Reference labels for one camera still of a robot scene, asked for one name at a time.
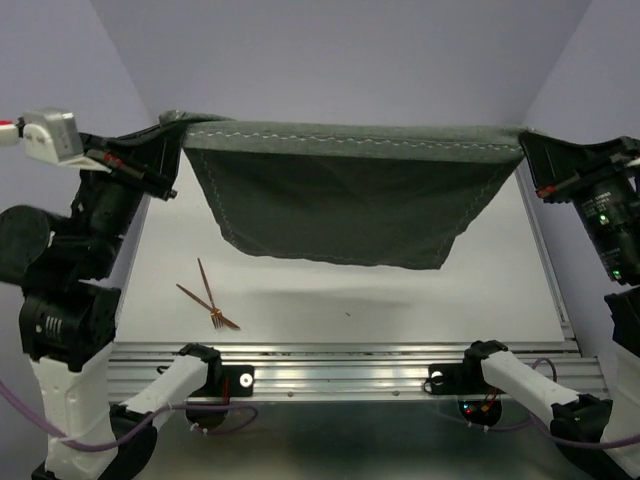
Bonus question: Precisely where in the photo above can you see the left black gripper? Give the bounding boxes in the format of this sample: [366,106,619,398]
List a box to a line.
[73,113,189,270]

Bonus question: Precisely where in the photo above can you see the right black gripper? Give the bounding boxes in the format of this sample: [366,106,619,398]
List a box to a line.
[525,126,640,278]

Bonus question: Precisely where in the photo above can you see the grey cloth napkin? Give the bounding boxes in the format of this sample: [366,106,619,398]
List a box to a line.
[160,110,524,270]

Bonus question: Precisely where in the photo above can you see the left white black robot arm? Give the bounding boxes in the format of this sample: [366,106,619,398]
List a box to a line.
[1,115,223,479]

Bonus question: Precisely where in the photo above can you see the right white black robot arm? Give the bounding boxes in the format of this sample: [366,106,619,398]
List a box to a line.
[460,131,639,479]

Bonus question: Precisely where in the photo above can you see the copper knife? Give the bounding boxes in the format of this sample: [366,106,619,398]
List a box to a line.
[176,284,241,331]

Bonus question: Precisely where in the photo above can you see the copper fork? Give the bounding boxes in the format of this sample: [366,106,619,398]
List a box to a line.
[197,258,224,329]

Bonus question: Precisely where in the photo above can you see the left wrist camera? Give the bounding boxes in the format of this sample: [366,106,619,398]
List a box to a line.
[1,107,84,165]

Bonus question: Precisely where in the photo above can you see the aluminium right side rail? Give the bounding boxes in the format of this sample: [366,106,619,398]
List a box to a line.
[515,164,581,353]

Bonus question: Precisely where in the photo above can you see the aluminium rail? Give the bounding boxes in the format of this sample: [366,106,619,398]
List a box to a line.
[515,164,581,353]
[107,339,609,403]

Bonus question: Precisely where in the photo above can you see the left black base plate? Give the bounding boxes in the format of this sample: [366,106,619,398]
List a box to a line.
[191,364,255,400]

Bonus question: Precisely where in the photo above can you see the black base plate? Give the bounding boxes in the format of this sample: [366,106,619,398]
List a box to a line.
[422,349,495,396]
[191,364,255,400]

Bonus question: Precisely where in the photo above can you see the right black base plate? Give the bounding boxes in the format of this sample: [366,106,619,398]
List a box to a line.
[422,349,495,396]

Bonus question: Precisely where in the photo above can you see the aluminium front rail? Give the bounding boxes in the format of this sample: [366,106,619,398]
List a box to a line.
[107,339,609,403]

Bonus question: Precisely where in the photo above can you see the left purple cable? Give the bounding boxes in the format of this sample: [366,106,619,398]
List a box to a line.
[0,379,260,454]

